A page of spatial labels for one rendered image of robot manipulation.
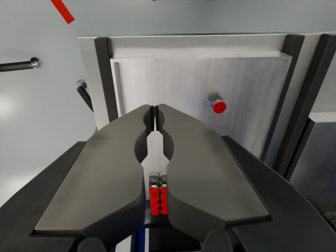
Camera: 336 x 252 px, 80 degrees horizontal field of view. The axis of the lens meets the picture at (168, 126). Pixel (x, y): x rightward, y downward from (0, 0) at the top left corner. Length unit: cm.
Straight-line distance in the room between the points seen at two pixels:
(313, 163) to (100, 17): 111
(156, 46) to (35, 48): 111
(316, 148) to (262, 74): 23
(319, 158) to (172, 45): 41
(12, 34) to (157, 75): 116
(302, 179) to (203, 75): 37
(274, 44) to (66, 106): 128
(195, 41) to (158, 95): 10
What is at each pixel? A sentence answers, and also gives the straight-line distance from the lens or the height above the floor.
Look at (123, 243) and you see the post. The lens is 51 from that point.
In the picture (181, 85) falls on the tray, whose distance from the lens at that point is 35.
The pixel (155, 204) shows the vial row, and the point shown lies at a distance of 46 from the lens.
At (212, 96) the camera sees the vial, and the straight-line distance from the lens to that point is 34.
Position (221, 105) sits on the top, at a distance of 32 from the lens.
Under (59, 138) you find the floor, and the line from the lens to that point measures 161.
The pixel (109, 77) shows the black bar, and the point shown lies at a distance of 33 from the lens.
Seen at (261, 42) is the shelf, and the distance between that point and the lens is 37.
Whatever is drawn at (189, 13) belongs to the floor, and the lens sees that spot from 122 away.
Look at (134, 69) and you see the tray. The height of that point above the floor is 88.
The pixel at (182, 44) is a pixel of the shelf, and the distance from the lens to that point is 33.
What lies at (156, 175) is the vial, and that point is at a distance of 44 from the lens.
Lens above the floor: 120
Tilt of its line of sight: 58 degrees down
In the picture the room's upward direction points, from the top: 173 degrees clockwise
